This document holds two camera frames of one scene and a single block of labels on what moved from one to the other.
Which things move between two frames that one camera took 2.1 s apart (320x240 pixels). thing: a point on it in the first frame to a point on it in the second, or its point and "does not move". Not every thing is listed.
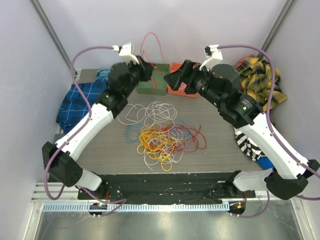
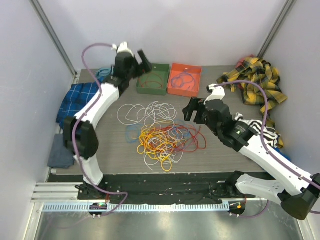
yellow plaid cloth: (256, 79) does not move
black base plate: (200, 187) does not move
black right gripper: (175, 79) to (195, 103)
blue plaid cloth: (74, 106) does not move
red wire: (160, 47) to (153, 81)
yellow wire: (157, 144) does not move
